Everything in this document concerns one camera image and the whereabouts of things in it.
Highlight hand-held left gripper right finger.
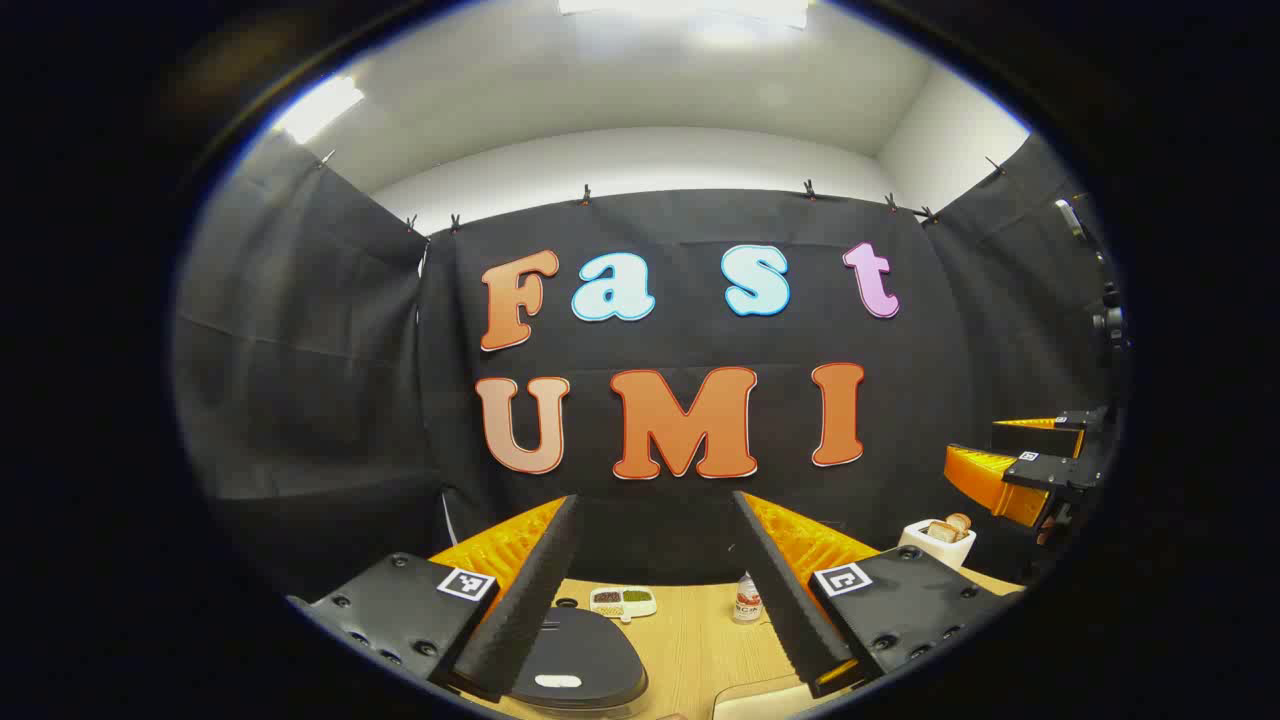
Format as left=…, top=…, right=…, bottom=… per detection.
left=732, top=490, right=1025, bottom=700

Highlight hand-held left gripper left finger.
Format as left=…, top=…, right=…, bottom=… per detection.
left=286, top=494, right=585, bottom=704

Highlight white divided bean dish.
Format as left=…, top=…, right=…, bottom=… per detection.
left=589, top=586, right=658, bottom=623

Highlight white toaster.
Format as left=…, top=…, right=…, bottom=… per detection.
left=897, top=518, right=978, bottom=571

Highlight ceiling light panel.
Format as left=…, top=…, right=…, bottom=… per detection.
left=272, top=75, right=366, bottom=146
left=558, top=0, right=811, bottom=31

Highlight black and silver rice cooker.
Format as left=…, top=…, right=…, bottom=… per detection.
left=505, top=606, right=649, bottom=713

